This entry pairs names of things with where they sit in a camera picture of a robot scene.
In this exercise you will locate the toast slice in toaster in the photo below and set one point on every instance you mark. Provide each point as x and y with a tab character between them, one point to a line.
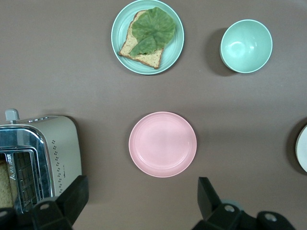
5	187

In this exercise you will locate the pink plate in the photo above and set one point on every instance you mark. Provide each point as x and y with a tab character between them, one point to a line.
162	145

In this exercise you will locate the green lettuce leaf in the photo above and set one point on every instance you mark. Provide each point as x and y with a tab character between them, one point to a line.
154	27

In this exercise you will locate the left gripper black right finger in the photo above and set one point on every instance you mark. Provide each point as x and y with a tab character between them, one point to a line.
208	198

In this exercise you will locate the green plate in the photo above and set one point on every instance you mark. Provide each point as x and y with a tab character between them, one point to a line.
172	55

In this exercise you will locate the beige plate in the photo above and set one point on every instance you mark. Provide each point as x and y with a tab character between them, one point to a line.
302	148

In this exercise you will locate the brown bread slice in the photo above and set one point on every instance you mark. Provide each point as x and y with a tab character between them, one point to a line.
148	58

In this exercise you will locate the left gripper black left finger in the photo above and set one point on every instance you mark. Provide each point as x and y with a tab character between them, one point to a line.
72	198

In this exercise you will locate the green bowl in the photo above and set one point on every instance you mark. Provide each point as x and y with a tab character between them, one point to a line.
245	46

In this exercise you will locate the beige and chrome toaster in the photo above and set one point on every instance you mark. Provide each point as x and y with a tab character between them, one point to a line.
62	148

